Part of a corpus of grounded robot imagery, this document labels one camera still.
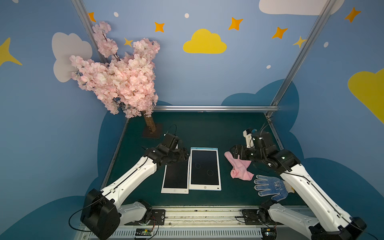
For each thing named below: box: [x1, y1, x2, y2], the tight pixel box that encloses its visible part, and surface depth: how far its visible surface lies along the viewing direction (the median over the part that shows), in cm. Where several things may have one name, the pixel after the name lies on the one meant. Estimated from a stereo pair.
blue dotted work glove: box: [254, 175, 295, 202], surface depth 86 cm
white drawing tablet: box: [160, 155, 191, 195], surface depth 88 cm
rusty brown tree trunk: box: [142, 110, 157, 134], surface depth 105 cm
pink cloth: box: [224, 151, 255, 181], surface depth 89 cm
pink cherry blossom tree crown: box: [69, 21, 161, 118], surface depth 65 cm
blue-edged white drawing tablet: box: [189, 147, 222, 191], surface depth 93 cm
